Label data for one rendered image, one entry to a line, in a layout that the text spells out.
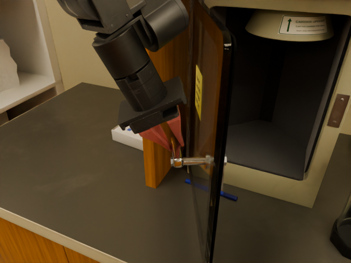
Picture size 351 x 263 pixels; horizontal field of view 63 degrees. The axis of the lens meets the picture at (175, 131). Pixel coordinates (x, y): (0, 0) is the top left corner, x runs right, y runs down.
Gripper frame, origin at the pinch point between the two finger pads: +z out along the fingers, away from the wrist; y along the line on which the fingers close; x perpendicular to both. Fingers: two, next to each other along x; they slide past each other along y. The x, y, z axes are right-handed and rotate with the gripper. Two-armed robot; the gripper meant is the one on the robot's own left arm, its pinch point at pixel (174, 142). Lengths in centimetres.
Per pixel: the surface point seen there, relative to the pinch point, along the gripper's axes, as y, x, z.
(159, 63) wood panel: -0.9, -20.3, -5.5
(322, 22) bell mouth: -32.2, -15.6, -1.3
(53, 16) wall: 42, -99, -15
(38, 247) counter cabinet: 50, -12, 24
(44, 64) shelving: 61, -103, 2
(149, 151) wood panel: 10.3, -16.3, 11.7
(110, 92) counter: 31, -76, 19
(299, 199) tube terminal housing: -18.0, -6.4, 34.3
